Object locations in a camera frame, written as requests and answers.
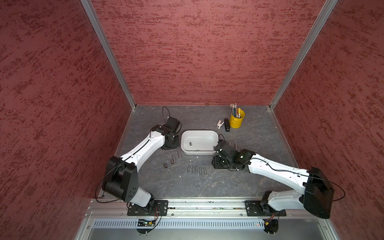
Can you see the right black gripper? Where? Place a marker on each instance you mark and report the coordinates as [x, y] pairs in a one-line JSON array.
[[216, 164]]

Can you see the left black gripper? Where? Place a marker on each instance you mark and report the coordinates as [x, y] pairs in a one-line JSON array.
[[176, 145]]

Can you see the white plastic storage box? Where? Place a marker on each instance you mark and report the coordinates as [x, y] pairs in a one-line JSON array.
[[205, 139]]

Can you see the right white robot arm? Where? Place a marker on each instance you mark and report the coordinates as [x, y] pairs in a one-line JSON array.
[[310, 189]]

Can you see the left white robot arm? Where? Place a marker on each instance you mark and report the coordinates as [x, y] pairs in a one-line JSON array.
[[122, 173]]

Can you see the white small stapler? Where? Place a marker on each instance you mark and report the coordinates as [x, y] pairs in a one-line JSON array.
[[220, 124]]

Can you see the yellow pencil cup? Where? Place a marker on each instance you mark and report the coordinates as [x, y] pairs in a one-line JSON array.
[[236, 122]]

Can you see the pencils in cup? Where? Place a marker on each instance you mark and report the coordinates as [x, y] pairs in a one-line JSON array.
[[236, 112]]

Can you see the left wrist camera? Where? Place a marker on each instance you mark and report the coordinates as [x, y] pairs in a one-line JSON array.
[[173, 123]]

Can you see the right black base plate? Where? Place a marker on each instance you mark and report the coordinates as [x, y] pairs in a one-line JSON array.
[[260, 209]]

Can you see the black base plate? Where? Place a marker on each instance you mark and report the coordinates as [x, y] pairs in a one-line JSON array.
[[260, 209], [154, 208]]

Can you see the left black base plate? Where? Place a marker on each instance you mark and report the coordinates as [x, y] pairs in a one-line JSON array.
[[154, 208]]

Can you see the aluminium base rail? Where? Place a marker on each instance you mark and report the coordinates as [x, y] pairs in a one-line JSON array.
[[200, 219]]

